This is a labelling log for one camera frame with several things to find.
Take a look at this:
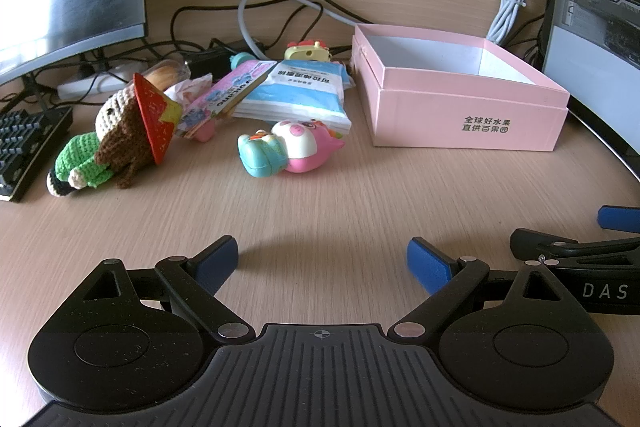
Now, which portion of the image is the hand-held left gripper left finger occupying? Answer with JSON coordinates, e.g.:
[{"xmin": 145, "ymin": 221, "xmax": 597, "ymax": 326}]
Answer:
[{"xmin": 65, "ymin": 235, "xmax": 256, "ymax": 345}]

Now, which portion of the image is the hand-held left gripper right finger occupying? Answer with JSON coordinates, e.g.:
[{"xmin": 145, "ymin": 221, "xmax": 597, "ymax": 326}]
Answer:
[{"xmin": 389, "ymin": 237, "xmax": 583, "ymax": 345}]

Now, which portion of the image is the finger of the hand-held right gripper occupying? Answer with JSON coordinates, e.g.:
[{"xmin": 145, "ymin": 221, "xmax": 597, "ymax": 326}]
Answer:
[
  {"xmin": 598, "ymin": 206, "xmax": 640, "ymax": 229},
  {"xmin": 510, "ymin": 229, "xmax": 640, "ymax": 268}
]

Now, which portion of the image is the pink pig toy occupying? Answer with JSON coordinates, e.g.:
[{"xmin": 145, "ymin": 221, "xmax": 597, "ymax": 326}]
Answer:
[{"xmin": 237, "ymin": 118, "xmax": 347, "ymax": 178}]

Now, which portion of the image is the pink cardboard box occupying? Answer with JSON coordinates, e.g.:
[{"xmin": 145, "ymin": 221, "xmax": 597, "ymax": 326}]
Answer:
[{"xmin": 350, "ymin": 23, "xmax": 572, "ymax": 152}]

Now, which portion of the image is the blue white wipes packet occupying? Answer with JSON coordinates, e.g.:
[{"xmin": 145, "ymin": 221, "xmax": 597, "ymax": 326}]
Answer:
[
  {"xmin": 234, "ymin": 104, "xmax": 352, "ymax": 134},
  {"xmin": 244, "ymin": 59, "xmax": 353, "ymax": 120}
]

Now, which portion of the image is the crochet doll with red hat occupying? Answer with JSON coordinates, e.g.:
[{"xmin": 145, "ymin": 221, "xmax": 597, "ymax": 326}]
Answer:
[{"xmin": 46, "ymin": 73, "xmax": 183, "ymax": 198}]

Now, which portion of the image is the pink lace item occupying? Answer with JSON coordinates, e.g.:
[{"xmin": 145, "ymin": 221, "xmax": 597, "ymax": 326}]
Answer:
[{"xmin": 164, "ymin": 76, "xmax": 214, "ymax": 108}]

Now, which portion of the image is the bread bun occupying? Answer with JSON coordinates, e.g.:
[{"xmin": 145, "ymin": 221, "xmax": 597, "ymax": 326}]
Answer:
[{"xmin": 144, "ymin": 59, "xmax": 192, "ymax": 91}]

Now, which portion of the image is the yellow toy camera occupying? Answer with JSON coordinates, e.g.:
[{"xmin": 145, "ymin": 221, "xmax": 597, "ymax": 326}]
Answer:
[{"xmin": 284, "ymin": 38, "xmax": 334, "ymax": 64}]

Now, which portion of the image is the black power adapter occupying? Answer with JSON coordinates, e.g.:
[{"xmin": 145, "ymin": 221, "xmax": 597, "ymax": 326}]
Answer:
[{"xmin": 189, "ymin": 38, "xmax": 266, "ymax": 78}]

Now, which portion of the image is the white power strip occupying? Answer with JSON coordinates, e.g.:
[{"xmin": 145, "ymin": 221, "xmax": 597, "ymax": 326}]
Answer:
[{"xmin": 56, "ymin": 59, "xmax": 151, "ymax": 101}]

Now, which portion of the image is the black keyboard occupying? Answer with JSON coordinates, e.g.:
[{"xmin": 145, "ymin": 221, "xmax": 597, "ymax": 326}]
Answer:
[{"xmin": 0, "ymin": 106, "xmax": 74, "ymax": 204}]

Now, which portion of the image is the black cable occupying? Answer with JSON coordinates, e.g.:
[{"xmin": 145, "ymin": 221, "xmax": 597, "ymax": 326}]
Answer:
[{"xmin": 171, "ymin": 3, "xmax": 351, "ymax": 58}]

